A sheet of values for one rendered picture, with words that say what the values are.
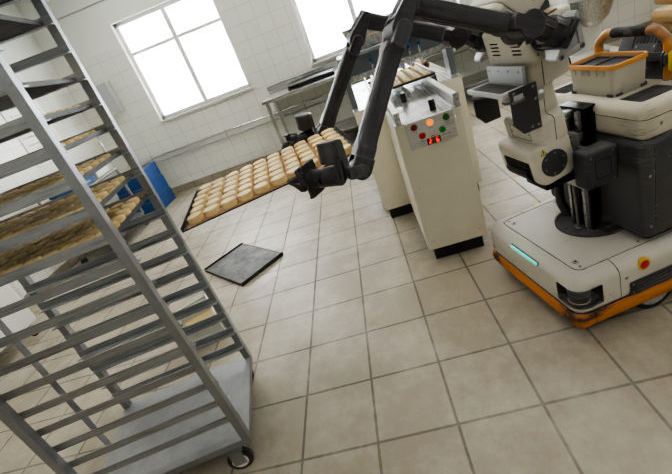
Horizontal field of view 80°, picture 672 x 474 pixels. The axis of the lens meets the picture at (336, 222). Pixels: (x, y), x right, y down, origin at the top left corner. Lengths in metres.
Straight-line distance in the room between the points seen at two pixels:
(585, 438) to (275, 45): 5.27
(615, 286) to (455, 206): 0.86
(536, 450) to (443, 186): 1.26
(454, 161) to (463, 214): 0.31
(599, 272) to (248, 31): 5.05
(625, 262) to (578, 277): 0.18
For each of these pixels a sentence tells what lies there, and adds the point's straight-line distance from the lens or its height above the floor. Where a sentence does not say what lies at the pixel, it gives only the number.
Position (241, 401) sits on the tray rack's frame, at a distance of 1.90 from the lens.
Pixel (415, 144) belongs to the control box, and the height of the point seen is 0.73.
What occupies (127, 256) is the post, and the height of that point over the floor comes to 0.99.
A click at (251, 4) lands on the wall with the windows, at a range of 5.89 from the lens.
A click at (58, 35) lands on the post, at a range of 1.72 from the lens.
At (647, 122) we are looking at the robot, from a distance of 1.68.
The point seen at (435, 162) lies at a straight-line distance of 2.17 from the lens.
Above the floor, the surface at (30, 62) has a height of 1.59.
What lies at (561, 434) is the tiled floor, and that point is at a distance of 1.64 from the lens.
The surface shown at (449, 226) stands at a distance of 2.33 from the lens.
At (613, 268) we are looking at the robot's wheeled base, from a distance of 1.80.
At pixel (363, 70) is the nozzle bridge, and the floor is 1.06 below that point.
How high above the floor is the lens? 1.35
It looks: 24 degrees down
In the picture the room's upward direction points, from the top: 21 degrees counter-clockwise
